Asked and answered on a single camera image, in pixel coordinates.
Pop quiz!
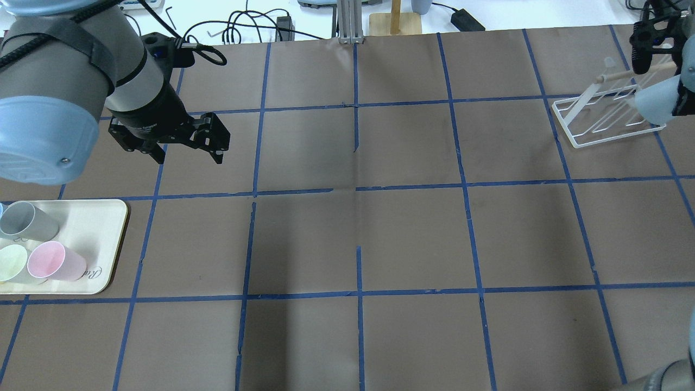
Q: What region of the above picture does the black cable on table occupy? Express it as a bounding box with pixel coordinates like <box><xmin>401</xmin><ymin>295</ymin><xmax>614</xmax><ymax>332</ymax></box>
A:
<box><xmin>136</xmin><ymin>0</ymin><xmax>340</xmax><ymax>67</ymax></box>

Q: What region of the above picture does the light blue plastic cup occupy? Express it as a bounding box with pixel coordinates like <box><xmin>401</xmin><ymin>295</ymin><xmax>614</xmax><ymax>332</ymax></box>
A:
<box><xmin>634</xmin><ymin>75</ymin><xmax>680</xmax><ymax>126</ymax></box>

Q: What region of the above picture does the aluminium frame post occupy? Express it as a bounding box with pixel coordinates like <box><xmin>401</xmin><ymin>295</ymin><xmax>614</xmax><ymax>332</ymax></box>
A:
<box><xmin>337</xmin><ymin>1</ymin><xmax>364</xmax><ymax>45</ymax></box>

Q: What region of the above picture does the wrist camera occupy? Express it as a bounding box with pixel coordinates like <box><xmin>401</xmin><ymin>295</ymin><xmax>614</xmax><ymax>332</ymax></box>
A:
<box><xmin>141</xmin><ymin>33</ymin><xmax>194</xmax><ymax>75</ymax></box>
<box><xmin>629</xmin><ymin>3</ymin><xmax>693</xmax><ymax>75</ymax></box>

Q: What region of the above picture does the white wire cup rack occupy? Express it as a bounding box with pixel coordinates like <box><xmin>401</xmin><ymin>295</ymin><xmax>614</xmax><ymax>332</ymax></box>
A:
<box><xmin>551</xmin><ymin>57</ymin><xmax>676</xmax><ymax>148</ymax></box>

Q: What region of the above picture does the grey plastic cup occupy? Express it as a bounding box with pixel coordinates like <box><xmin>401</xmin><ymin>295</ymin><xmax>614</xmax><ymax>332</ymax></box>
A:
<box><xmin>1</xmin><ymin>201</ymin><xmax>60</xmax><ymax>242</ymax></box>

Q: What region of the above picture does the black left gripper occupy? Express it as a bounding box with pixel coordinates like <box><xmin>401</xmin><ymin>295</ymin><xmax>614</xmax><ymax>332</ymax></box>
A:
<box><xmin>108</xmin><ymin>81</ymin><xmax>231</xmax><ymax>165</ymax></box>

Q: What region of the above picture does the wooden mug tree stand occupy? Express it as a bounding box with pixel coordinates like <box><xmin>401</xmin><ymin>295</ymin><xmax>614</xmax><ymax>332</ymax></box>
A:
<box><xmin>367</xmin><ymin>1</ymin><xmax>422</xmax><ymax>36</ymax></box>

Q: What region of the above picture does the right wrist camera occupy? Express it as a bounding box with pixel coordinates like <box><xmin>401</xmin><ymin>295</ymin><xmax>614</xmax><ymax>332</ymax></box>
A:
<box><xmin>629</xmin><ymin>3</ymin><xmax>693</xmax><ymax>75</ymax></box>

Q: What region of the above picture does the pale green plastic cup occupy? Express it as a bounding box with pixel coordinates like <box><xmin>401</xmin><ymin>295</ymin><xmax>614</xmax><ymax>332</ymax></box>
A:
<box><xmin>1</xmin><ymin>244</ymin><xmax>42</xmax><ymax>285</ymax></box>

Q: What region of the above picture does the blue cup on desk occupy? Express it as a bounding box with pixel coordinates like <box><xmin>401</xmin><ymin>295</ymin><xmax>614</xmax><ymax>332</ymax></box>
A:
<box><xmin>410</xmin><ymin>0</ymin><xmax>433</xmax><ymax>16</ymax></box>

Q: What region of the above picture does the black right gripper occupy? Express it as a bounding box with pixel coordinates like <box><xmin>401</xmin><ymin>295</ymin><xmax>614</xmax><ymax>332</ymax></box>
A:
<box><xmin>672</xmin><ymin>81</ymin><xmax>694</xmax><ymax>117</ymax></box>

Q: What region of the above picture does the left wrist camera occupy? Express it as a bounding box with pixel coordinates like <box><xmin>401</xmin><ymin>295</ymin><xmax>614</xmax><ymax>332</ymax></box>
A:
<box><xmin>141</xmin><ymin>33</ymin><xmax>194</xmax><ymax>75</ymax></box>

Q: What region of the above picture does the cream plastic tray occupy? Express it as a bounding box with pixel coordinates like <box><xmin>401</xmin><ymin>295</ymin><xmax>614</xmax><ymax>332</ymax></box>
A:
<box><xmin>1</xmin><ymin>199</ymin><xmax>129</xmax><ymax>297</ymax></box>

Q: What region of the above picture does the pink plastic cup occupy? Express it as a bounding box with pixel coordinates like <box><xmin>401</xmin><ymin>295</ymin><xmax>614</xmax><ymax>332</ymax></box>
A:
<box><xmin>27</xmin><ymin>242</ymin><xmax>87</xmax><ymax>281</ymax></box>

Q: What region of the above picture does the black power adapter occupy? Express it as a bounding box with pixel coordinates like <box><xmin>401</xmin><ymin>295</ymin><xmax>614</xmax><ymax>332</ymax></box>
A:
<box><xmin>450</xmin><ymin>8</ymin><xmax>486</xmax><ymax>31</ymax></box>

